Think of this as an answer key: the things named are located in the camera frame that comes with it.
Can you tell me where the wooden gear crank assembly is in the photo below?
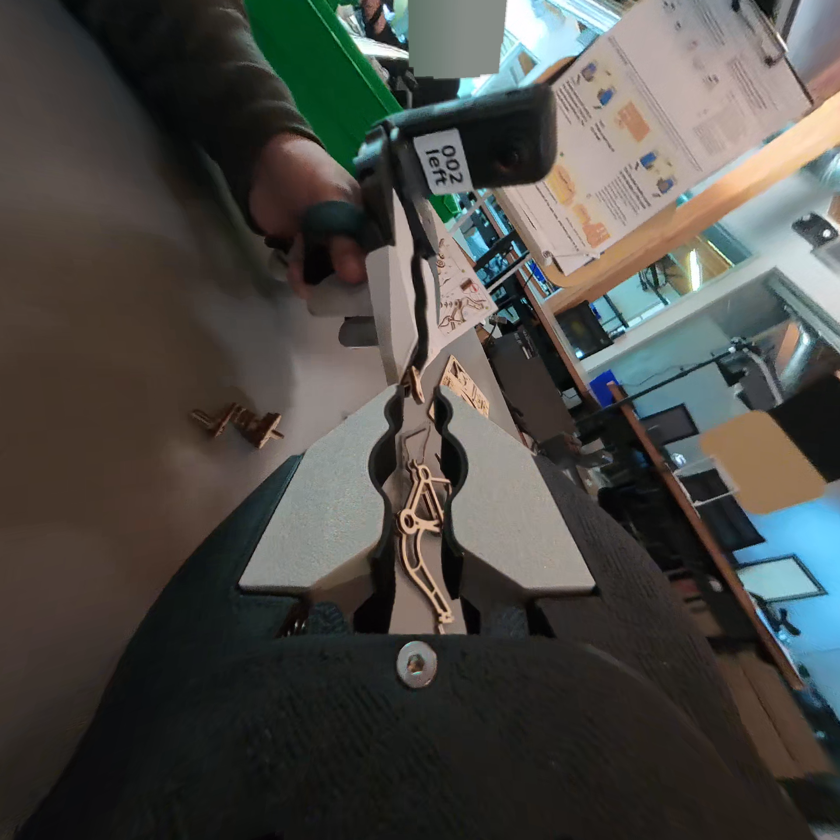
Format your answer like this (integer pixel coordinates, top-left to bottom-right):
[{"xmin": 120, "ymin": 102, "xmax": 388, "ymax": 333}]
[{"xmin": 190, "ymin": 402, "xmax": 285, "ymax": 450}]

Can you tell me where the wooden bicycle frame model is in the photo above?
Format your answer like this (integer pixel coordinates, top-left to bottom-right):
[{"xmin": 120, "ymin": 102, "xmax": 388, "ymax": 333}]
[{"xmin": 395, "ymin": 427, "xmax": 457, "ymax": 634}]

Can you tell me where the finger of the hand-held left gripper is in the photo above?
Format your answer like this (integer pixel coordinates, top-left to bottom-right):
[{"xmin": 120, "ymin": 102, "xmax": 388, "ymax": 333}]
[
  {"xmin": 308, "ymin": 196, "xmax": 429, "ymax": 389},
  {"xmin": 416, "ymin": 202, "xmax": 450, "ymax": 379}
]

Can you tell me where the person's left hand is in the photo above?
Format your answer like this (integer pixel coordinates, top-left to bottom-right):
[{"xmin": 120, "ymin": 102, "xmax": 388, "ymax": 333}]
[{"xmin": 248, "ymin": 134, "xmax": 370, "ymax": 304}]

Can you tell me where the assembly instruction booklet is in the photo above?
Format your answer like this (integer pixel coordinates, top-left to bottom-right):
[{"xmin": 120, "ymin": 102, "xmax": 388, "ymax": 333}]
[{"xmin": 430, "ymin": 236, "xmax": 500, "ymax": 339}]

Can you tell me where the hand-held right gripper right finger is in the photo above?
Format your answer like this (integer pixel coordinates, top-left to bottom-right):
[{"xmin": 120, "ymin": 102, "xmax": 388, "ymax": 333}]
[{"xmin": 433, "ymin": 386, "xmax": 598, "ymax": 622}]

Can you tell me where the black wall sensor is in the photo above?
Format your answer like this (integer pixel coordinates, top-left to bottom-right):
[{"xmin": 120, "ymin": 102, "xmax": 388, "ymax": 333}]
[{"xmin": 793, "ymin": 213, "xmax": 837, "ymax": 247}]

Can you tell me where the black computer monitor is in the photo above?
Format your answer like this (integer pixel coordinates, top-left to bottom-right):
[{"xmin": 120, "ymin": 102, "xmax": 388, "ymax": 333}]
[
  {"xmin": 554, "ymin": 301, "xmax": 616, "ymax": 360},
  {"xmin": 640, "ymin": 403, "xmax": 700, "ymax": 447}
]

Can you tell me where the black equipment box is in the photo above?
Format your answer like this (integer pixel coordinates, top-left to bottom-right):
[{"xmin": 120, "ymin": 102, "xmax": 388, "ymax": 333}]
[{"xmin": 489, "ymin": 328, "xmax": 578, "ymax": 447}]

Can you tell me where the black panel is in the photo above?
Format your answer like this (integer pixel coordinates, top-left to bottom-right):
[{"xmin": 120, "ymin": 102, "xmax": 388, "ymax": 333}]
[{"xmin": 764, "ymin": 384, "xmax": 840, "ymax": 483}]

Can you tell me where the plywood display stand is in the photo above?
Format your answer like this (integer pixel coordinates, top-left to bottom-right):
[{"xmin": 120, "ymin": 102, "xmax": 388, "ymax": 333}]
[{"xmin": 699, "ymin": 410, "xmax": 828, "ymax": 516}]

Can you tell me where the long wooden desk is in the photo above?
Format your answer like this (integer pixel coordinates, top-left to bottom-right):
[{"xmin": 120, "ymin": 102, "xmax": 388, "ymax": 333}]
[{"xmin": 607, "ymin": 384, "xmax": 805, "ymax": 690}]

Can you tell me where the person's left forearm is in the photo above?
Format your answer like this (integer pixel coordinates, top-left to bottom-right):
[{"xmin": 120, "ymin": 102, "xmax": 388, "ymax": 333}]
[{"xmin": 62, "ymin": 0, "xmax": 327, "ymax": 221}]

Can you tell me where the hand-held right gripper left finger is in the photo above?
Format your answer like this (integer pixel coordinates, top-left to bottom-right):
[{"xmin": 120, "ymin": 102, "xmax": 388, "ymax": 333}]
[{"xmin": 238, "ymin": 385, "xmax": 406, "ymax": 634}]

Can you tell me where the wooden parts sheet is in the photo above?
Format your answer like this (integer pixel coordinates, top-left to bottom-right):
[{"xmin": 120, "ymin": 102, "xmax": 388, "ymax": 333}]
[{"xmin": 438, "ymin": 354, "xmax": 492, "ymax": 420}]

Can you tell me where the clipboard with instruction sheet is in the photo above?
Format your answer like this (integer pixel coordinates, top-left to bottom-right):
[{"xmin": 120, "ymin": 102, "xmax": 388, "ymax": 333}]
[{"xmin": 525, "ymin": 98, "xmax": 840, "ymax": 296}]

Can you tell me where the green plastic bin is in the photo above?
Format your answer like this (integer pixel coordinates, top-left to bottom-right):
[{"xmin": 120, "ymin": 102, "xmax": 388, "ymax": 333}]
[{"xmin": 243, "ymin": 0, "xmax": 460, "ymax": 217}]

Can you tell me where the instruction sheet on clipboard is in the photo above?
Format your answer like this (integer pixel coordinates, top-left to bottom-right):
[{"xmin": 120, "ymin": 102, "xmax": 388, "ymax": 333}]
[{"xmin": 499, "ymin": 0, "xmax": 815, "ymax": 277}]

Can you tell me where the black camera boom stand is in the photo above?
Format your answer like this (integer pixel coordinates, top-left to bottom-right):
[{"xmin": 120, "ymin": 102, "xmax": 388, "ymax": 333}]
[{"xmin": 623, "ymin": 338, "xmax": 782, "ymax": 408}]

